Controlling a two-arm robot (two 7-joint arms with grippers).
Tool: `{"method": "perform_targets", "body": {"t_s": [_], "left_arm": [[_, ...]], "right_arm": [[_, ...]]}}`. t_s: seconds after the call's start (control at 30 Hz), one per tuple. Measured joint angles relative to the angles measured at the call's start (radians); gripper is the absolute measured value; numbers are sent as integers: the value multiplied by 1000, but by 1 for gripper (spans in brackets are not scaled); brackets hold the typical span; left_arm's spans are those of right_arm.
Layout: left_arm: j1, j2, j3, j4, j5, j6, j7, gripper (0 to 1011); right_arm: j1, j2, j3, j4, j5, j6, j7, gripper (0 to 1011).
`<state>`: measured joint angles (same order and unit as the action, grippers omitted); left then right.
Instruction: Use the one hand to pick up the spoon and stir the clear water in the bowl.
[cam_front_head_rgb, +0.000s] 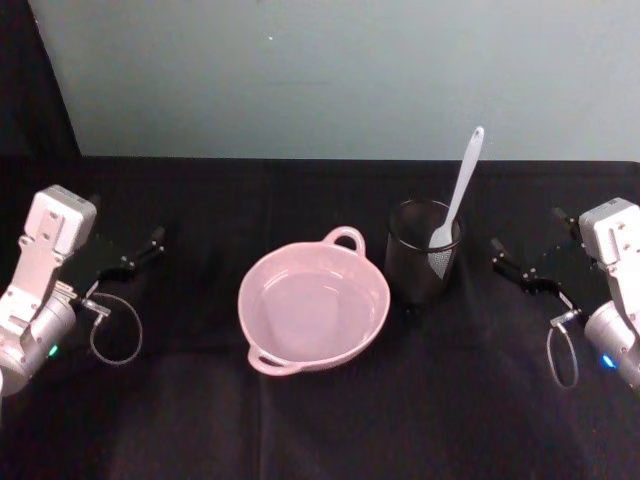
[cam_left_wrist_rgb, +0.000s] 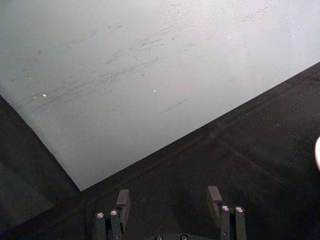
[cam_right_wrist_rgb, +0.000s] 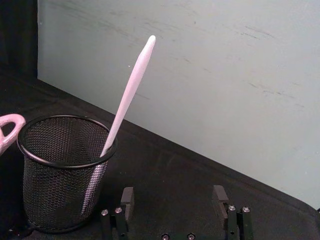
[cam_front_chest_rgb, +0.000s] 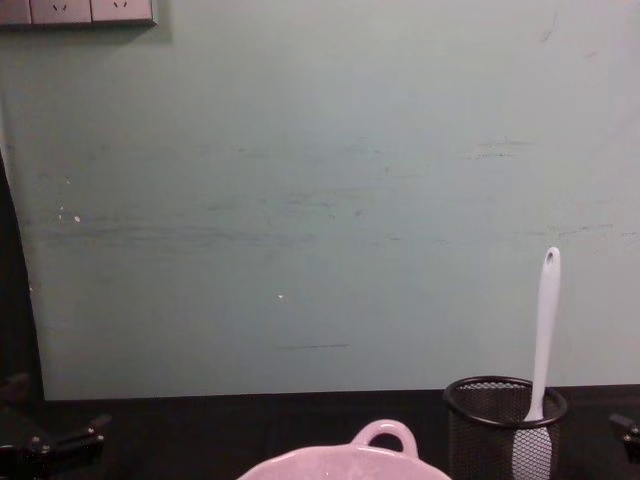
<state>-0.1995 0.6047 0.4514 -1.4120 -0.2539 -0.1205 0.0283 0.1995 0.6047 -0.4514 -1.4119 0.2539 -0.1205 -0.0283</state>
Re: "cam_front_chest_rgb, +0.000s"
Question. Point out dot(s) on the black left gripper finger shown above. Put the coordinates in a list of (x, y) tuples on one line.
[(15, 384), (70, 441)]

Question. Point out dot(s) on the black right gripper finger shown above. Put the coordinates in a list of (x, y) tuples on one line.
[(631, 426)]

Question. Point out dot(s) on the dark hanging fabric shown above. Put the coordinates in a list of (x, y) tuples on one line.
[(12, 280)]

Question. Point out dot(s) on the white silicone spatula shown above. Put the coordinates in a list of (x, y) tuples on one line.
[(542, 350)]

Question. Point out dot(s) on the black mesh pen holder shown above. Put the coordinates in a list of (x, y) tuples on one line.
[(480, 440)]

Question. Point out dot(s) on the black table cloth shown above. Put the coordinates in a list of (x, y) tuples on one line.
[(250, 430)]

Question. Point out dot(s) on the grey wall socket panel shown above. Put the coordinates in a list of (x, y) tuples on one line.
[(75, 11)]

